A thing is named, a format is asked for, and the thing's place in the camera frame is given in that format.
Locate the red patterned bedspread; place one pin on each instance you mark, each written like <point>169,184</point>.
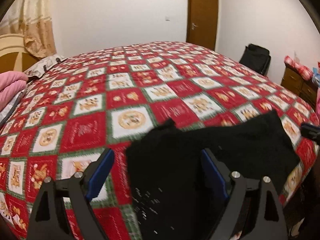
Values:
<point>109,97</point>

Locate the white patterned far pillow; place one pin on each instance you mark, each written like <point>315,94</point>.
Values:
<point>41,67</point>

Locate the red patterned cloth on dresser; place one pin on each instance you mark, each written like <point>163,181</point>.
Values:
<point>303,70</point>

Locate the brown wooden door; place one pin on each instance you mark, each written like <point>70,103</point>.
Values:
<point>202,22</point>

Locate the cream wooden headboard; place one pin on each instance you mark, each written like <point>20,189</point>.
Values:
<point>13,54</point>

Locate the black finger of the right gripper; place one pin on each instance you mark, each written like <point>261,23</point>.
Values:
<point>310,132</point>

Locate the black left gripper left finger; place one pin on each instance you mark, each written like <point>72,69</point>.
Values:
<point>48,219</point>

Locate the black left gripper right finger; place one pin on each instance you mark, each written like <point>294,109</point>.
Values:
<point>250,207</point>

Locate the pink folded quilt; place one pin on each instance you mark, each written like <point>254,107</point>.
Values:
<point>12,82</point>

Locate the brown wooden dresser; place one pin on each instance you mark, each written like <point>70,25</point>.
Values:
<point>294,82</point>

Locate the beige curtain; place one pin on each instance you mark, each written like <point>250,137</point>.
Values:
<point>33,20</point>

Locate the grey patterned pillow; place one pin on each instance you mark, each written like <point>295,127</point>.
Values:
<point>7,111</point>

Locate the black pants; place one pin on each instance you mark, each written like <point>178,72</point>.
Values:
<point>172,194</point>

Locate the black bag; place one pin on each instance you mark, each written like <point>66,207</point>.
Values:
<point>256,58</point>

